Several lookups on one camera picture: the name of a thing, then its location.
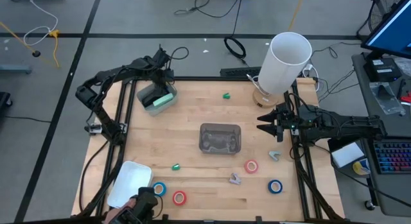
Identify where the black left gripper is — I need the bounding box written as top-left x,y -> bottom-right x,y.
143,68 -> 176,108

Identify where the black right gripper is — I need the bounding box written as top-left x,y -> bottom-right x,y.
256,102 -> 301,143

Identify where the mint green stapler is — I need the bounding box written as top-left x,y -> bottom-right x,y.
153,92 -> 175,107

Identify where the light grey plastic bin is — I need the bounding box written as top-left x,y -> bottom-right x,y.
136,82 -> 179,117

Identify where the red tape roll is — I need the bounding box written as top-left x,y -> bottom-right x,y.
244,159 -> 259,175
172,190 -> 188,207

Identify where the dark blue tape roll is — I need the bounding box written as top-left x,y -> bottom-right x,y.
268,179 -> 284,194

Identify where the light blue tape roll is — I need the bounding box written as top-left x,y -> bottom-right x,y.
152,181 -> 168,198

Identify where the black stapler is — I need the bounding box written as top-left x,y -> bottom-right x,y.
128,186 -> 160,224

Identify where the smoky translucent plastic bin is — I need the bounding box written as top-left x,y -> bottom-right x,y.
198,123 -> 242,155

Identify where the black power strip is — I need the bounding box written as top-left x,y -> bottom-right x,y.
220,66 -> 263,79

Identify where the white power adapter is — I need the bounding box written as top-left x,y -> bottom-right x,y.
301,63 -> 320,92

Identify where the white cardboard box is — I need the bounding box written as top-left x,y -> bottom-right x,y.
331,142 -> 365,169

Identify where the white plastic bin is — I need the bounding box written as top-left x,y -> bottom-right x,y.
107,160 -> 153,209

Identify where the person's hand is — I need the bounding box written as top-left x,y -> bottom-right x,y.
104,196 -> 139,224

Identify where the grey side desk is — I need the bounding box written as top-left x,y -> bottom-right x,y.
351,52 -> 411,218

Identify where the clear plastic bag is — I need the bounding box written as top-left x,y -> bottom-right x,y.
369,82 -> 406,116

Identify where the small black computer box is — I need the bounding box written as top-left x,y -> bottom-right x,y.
363,58 -> 402,83

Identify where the rainbow backlit keyboard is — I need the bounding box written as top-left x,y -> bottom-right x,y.
374,142 -> 411,175

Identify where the computer monitor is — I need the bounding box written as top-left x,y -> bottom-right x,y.
361,0 -> 411,60

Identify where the black floor fan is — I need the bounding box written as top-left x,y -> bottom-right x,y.
356,0 -> 408,42

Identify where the white lamp cord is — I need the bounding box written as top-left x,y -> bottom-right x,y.
246,73 -> 269,97

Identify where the coiled black cable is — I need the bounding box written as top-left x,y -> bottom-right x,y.
223,36 -> 247,60

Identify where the black floor cable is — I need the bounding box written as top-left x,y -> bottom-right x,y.
174,0 -> 245,37

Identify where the yellow floor cable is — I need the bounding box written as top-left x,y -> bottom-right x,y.
0,21 -> 61,66

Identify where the white floor cable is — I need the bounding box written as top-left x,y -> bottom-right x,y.
22,0 -> 59,47

